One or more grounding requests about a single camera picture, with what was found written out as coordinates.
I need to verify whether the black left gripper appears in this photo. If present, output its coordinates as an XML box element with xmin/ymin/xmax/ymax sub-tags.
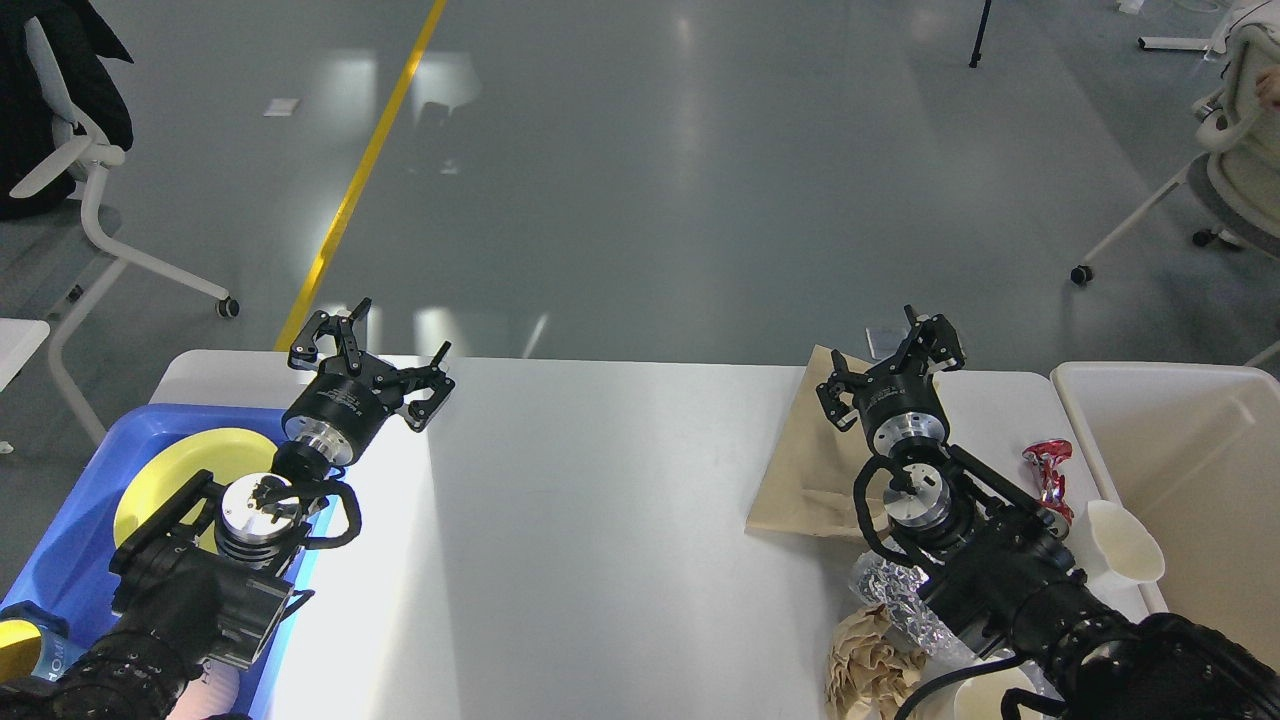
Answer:
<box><xmin>282</xmin><ymin>297</ymin><xmax>456</xmax><ymax>468</ymax></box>

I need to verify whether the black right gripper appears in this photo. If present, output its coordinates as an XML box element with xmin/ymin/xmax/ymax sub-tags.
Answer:
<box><xmin>815</xmin><ymin>306</ymin><xmax>966</xmax><ymax>462</ymax></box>

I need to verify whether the yellow plate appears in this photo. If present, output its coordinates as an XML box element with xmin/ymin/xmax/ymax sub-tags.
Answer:
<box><xmin>113</xmin><ymin>428</ymin><xmax>296</xmax><ymax>548</ymax></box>

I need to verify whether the pink mug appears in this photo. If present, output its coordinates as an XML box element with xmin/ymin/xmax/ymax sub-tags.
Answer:
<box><xmin>180</xmin><ymin>660</ymin><xmax>241</xmax><ymax>719</ymax></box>

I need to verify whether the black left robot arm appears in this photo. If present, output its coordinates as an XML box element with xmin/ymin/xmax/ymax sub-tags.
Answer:
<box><xmin>3</xmin><ymin>299</ymin><xmax>454</xmax><ymax>719</ymax></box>

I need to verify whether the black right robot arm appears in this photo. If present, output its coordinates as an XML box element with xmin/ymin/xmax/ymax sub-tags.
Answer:
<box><xmin>815</xmin><ymin>306</ymin><xmax>1279</xmax><ymax>719</ymax></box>

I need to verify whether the brown paper bag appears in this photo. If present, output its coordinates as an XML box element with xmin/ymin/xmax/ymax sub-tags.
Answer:
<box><xmin>746</xmin><ymin>345</ymin><xmax>870</xmax><ymax>547</ymax></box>

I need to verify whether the crushed red can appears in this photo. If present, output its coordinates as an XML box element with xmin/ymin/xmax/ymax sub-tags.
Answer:
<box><xmin>1021</xmin><ymin>438</ymin><xmax>1075</xmax><ymax>538</ymax></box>

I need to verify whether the crumpled aluminium foil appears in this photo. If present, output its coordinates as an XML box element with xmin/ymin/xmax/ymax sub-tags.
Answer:
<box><xmin>849</xmin><ymin>551</ymin><xmax>977</xmax><ymax>667</ymax></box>

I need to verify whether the crumpled brown paper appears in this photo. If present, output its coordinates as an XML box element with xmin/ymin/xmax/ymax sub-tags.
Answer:
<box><xmin>826</xmin><ymin>603</ymin><xmax>928</xmax><ymax>719</ymax></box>

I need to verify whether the white plastic bin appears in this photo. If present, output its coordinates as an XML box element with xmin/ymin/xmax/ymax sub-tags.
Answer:
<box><xmin>1051</xmin><ymin>363</ymin><xmax>1279</xmax><ymax>667</ymax></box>

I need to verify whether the black tripod leg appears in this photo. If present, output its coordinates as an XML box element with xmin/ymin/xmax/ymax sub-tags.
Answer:
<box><xmin>968</xmin><ymin>0</ymin><xmax>995</xmax><ymax>69</ymax></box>

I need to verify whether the small white side table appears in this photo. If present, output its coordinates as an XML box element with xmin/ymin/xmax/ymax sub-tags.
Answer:
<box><xmin>0</xmin><ymin>316</ymin><xmax>51</xmax><ymax>391</ymax></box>

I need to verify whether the white office chair left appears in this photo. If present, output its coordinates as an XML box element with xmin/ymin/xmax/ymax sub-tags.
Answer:
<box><xmin>10</xmin><ymin>17</ymin><xmax>241</xmax><ymax>445</ymax></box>

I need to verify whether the white office chair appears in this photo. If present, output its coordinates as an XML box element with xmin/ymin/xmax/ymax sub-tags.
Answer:
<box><xmin>10</xmin><ymin>17</ymin><xmax>241</xmax><ymax>445</ymax></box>
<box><xmin>1068</xmin><ymin>1</ymin><xmax>1279</xmax><ymax>288</ymax></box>

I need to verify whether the blue plastic tray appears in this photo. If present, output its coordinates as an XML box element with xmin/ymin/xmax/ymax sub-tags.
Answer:
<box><xmin>6</xmin><ymin>404</ymin><xmax>283</xmax><ymax>659</ymax></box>

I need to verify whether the white office chair right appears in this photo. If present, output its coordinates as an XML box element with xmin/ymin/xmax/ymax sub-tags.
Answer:
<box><xmin>1068</xmin><ymin>1</ymin><xmax>1279</xmax><ymax>288</ymax></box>

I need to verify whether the blue mug yellow inside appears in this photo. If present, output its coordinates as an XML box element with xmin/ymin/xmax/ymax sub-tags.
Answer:
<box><xmin>1</xmin><ymin>601</ymin><xmax>81</xmax><ymax>683</ymax></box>

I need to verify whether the black jacket on chair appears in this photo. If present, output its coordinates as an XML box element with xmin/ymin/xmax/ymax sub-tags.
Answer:
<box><xmin>1</xmin><ymin>1</ymin><xmax>134</xmax><ymax>222</ymax></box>

